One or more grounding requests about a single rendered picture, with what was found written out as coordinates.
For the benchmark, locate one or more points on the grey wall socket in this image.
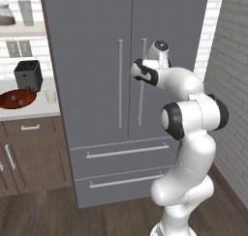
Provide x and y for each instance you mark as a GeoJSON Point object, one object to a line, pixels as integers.
{"type": "Point", "coordinates": [25, 48]}
{"type": "Point", "coordinates": [13, 49]}

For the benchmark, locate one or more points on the white wall shelf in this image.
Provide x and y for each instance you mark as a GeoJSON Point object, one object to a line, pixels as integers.
{"type": "Point", "coordinates": [19, 30]}

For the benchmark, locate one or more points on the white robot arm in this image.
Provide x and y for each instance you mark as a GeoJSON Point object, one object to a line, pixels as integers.
{"type": "Point", "coordinates": [193, 123]}

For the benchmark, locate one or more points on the glass jar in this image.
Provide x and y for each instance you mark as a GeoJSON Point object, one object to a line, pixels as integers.
{"type": "Point", "coordinates": [6, 15]}

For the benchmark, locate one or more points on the grey fridge door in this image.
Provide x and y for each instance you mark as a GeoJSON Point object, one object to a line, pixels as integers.
{"type": "Point", "coordinates": [174, 27]}
{"type": "Point", "coordinates": [87, 69]}

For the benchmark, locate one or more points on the grey fridge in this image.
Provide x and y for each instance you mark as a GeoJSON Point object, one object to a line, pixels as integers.
{"type": "Point", "coordinates": [97, 69]}

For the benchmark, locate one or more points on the black toaster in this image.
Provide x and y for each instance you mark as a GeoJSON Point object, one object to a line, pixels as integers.
{"type": "Point", "coordinates": [29, 76]}

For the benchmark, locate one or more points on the brown wooden cupboard door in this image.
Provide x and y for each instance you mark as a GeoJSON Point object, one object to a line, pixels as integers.
{"type": "Point", "coordinates": [5, 182]}
{"type": "Point", "coordinates": [38, 165]}

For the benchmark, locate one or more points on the glass of lemonade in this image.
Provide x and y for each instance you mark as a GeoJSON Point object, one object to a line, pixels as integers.
{"type": "Point", "coordinates": [50, 96]}

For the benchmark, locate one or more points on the ice cube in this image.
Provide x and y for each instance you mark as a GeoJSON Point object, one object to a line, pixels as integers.
{"type": "Point", "coordinates": [21, 102]}
{"type": "Point", "coordinates": [13, 98]}

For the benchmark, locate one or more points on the brown wooden drawer front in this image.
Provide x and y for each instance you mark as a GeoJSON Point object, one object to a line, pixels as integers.
{"type": "Point", "coordinates": [32, 133]}

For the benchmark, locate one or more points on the grey fridge drawer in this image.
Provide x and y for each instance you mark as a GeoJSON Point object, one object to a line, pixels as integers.
{"type": "Point", "coordinates": [113, 162]}
{"type": "Point", "coordinates": [116, 191]}

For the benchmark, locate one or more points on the brown ice bowl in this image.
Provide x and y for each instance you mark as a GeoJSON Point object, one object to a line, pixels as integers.
{"type": "Point", "coordinates": [16, 99]}

